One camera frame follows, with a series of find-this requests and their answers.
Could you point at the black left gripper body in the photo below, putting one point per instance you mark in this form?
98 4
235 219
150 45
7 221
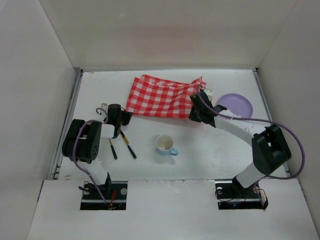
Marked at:
125 117

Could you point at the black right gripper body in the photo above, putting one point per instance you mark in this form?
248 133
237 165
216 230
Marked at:
196 110

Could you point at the purple plastic plate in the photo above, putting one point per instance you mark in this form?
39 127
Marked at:
237 104

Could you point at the red white checkered cloth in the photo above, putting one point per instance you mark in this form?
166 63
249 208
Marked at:
161 98

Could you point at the light blue mug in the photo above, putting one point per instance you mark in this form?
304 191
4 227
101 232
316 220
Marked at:
165 146

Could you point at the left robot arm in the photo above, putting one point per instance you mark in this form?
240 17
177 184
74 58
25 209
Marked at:
82 141

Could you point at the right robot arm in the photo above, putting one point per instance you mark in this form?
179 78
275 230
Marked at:
268 144

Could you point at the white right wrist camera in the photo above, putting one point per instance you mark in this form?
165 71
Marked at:
209 93

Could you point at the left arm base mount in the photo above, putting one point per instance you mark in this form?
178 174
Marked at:
115 198

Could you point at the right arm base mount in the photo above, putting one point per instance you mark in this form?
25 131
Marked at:
253 198

